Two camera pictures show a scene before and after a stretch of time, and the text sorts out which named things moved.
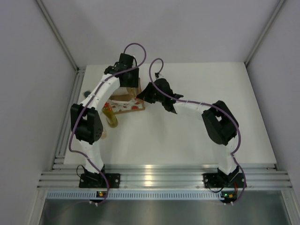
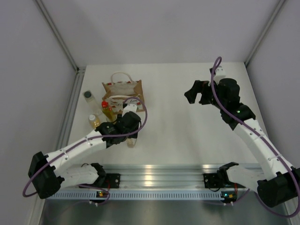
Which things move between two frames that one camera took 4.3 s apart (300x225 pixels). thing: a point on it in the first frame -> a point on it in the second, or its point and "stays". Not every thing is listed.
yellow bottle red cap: (111, 119) stays
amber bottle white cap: (132, 92) -> (131, 142)
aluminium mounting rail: (165, 175) stays
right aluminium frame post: (278, 5) stays
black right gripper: (146, 93) -> (191, 95)
